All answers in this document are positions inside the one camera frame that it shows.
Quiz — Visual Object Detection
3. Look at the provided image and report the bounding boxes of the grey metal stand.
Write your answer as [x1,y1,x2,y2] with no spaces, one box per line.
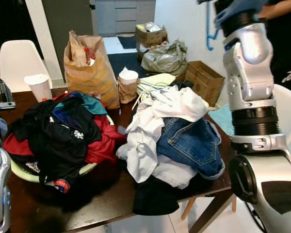
[0,78,16,110]

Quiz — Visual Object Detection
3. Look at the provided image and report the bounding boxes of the red garment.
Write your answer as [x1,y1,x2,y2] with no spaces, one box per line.
[2,92,128,166]

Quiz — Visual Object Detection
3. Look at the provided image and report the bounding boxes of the open cardboard box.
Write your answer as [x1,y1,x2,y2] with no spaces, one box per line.
[184,61,226,106]

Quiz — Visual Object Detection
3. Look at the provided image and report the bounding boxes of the yellow-green folded cloth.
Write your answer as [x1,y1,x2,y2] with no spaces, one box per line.
[136,73,178,96]

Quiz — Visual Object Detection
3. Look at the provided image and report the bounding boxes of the olive grey plastic bag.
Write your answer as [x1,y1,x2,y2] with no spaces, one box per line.
[141,40,189,77]

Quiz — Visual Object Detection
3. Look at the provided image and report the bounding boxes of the dark wooden table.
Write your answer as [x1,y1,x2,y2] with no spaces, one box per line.
[0,87,233,233]

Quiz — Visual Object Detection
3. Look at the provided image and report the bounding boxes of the teal cloth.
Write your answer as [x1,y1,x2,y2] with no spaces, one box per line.
[209,103,235,137]

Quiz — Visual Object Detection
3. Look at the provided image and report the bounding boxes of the blue gloved hand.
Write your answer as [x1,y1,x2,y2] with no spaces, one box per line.
[215,0,270,27]

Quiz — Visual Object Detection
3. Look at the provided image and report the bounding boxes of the small crumpled paper bag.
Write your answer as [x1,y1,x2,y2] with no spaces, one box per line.
[117,77,139,104]

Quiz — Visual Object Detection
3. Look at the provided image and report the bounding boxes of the teal garment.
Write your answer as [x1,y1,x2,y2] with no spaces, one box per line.
[70,91,108,116]

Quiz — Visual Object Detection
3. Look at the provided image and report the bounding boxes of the grey cabinet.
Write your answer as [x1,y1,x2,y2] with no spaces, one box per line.
[95,0,156,37]

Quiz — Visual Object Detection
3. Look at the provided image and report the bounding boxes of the black garment with white print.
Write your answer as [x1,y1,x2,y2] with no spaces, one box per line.
[10,97,103,194]

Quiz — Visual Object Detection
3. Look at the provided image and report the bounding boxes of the pale green plastic basket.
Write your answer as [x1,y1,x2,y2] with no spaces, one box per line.
[10,155,98,184]

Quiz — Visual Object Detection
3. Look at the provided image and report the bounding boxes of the blue jeans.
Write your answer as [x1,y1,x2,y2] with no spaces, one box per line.
[157,116,225,179]

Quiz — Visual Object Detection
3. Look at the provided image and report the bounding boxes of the plain black garment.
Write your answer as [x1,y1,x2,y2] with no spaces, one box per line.
[132,175,204,216]

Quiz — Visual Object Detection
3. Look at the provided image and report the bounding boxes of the large brown paper bag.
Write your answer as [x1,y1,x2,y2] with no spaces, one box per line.
[63,30,121,110]

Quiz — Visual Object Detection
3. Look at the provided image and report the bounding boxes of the white crumpled garment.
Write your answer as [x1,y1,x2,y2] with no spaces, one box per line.
[115,86,210,184]

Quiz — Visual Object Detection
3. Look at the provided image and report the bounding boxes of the pale grey garment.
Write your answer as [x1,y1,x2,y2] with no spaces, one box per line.
[153,154,199,190]

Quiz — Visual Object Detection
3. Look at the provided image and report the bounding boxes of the person in black clothes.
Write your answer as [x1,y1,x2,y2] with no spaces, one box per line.
[259,0,291,90]

